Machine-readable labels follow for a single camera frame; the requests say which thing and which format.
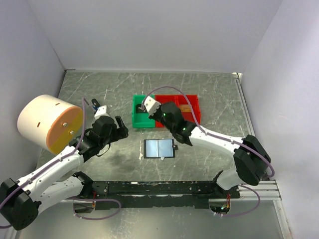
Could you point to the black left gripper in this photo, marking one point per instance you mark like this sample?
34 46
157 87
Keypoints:
122 131

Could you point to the gold VIP card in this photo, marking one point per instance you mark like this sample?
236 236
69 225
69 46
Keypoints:
185 108

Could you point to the black leather card holder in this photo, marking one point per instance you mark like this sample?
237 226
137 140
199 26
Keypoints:
159 148

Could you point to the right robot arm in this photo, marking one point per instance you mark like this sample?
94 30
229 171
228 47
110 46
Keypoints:
250 159

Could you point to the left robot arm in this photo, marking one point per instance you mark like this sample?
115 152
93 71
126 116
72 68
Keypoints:
21 201

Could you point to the black card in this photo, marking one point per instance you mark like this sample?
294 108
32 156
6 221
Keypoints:
139 110

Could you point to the red bin right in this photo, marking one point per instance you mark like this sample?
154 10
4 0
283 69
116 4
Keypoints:
194 102

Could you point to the red bin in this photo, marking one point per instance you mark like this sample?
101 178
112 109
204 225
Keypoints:
165 99
194 102

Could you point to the red bin left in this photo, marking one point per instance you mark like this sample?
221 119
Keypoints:
165 99

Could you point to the green bin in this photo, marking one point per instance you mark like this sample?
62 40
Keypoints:
140 120

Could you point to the blue and black tool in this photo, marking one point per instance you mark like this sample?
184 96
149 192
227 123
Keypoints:
95 104

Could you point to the white and orange cylinder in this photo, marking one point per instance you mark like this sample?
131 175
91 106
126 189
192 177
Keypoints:
50 122

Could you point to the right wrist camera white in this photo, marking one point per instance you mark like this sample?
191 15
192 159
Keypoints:
150 105

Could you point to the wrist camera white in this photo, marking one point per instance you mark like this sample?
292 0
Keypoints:
101 111
150 105

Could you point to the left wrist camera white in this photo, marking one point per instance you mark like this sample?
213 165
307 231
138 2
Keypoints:
101 111

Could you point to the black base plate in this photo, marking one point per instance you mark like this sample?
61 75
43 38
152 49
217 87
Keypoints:
197 194

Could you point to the aluminium rail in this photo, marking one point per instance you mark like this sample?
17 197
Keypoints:
266 190

